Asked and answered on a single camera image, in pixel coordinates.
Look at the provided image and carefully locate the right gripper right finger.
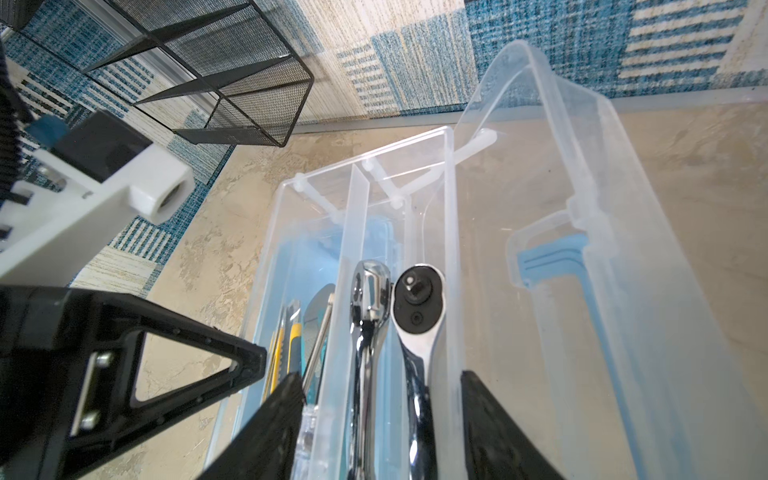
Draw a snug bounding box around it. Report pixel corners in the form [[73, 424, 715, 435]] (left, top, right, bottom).
[[461, 370, 563, 480]]

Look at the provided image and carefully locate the black wire mesh shelf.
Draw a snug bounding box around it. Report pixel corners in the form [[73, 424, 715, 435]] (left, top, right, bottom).
[[0, 0, 316, 148]]

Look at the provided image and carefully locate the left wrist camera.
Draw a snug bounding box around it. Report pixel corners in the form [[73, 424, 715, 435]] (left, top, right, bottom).
[[1, 111, 195, 287]]

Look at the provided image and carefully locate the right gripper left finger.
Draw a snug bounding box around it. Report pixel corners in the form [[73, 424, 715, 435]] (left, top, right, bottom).
[[200, 373, 305, 480]]

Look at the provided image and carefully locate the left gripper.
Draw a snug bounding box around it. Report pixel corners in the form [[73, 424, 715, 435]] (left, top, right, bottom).
[[1, 286, 267, 479]]

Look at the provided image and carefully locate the small clear handled screwdriver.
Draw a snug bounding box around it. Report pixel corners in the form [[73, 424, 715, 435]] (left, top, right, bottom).
[[292, 290, 335, 479]]

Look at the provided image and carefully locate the teal utility knife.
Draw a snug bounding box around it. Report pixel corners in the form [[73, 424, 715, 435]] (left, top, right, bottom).
[[302, 284, 335, 396]]

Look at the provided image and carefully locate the light blue plastic toolbox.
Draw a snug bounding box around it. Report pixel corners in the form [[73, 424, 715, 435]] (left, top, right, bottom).
[[204, 40, 767, 479]]

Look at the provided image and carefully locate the yellow handled ratchet wrench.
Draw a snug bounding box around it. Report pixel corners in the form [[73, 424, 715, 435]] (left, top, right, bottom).
[[348, 259, 392, 479]]

